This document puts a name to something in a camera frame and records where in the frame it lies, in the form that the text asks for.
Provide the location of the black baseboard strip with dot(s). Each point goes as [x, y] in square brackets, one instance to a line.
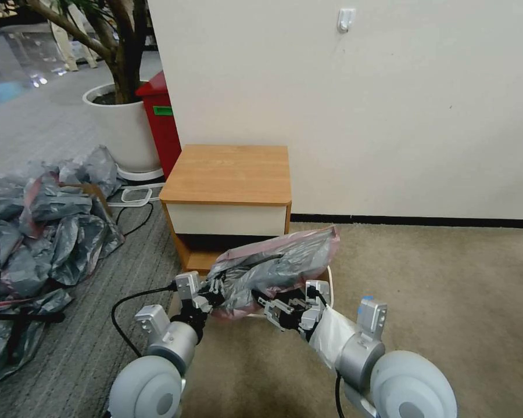
[418, 219]

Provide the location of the person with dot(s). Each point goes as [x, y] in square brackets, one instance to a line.
[63, 39]

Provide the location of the white round planter pot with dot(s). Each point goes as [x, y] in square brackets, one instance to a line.
[126, 135]

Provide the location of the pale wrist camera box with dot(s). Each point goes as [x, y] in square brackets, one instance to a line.
[316, 292]
[188, 285]

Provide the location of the grey garbage bag pink edge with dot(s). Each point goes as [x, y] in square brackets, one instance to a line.
[283, 261]

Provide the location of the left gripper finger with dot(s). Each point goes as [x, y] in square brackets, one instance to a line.
[215, 282]
[204, 305]

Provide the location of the white planter saucer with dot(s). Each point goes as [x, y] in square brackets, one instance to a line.
[141, 175]

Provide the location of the red metal box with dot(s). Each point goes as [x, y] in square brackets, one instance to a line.
[163, 130]

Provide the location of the wooden nightstand white drawer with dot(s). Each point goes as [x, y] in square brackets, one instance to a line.
[229, 174]

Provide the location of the black bar on floor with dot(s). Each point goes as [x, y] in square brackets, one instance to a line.
[30, 318]

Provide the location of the green label sticker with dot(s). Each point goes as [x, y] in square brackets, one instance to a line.
[163, 110]

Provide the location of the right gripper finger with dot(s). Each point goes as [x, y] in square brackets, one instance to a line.
[275, 306]
[278, 321]

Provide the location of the indoor tree brown trunk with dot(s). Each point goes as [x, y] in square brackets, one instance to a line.
[122, 56]

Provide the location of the white wall hook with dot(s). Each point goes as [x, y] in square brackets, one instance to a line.
[347, 19]

